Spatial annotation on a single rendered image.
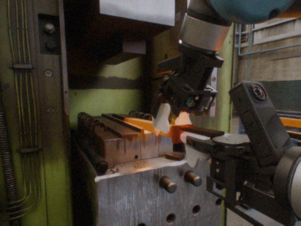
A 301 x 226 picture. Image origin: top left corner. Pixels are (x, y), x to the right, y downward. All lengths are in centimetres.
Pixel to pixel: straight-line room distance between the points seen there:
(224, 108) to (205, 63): 60
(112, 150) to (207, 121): 46
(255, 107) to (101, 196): 36
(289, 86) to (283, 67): 76
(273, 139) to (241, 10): 15
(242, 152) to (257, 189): 5
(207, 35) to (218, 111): 59
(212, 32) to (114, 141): 33
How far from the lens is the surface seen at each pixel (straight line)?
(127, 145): 54
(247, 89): 29
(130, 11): 56
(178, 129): 41
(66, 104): 62
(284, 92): 898
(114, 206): 51
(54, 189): 69
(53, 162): 66
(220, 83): 91
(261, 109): 29
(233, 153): 29
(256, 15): 23
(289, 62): 898
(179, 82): 38
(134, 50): 65
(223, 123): 94
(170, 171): 54
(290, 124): 80
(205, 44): 35
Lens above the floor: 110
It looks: 7 degrees down
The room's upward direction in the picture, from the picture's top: straight up
